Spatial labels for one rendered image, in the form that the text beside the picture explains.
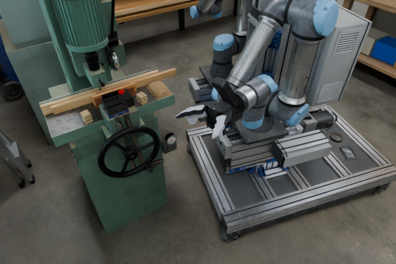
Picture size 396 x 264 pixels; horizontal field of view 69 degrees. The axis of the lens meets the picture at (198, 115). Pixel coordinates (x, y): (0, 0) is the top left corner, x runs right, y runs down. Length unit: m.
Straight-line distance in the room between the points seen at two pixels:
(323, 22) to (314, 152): 0.71
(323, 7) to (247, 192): 1.25
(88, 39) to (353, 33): 1.20
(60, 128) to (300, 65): 1.05
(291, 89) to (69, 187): 1.75
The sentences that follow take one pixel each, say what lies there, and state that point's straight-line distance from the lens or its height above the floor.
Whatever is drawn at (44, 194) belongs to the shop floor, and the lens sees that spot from 2.43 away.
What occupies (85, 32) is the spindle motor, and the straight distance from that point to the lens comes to 1.29.
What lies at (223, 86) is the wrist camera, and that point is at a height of 1.32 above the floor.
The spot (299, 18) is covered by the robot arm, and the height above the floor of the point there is 1.40.
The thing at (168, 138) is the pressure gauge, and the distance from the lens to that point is 1.57.
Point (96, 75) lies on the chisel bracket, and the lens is 1.41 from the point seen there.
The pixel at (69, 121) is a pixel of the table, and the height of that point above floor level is 0.90.
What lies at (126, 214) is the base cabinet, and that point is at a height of 0.11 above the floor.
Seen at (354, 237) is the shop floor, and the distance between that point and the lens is 2.23.
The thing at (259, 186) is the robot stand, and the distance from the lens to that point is 1.98.
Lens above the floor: 1.78
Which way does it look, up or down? 40 degrees down
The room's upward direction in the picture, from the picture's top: straight up
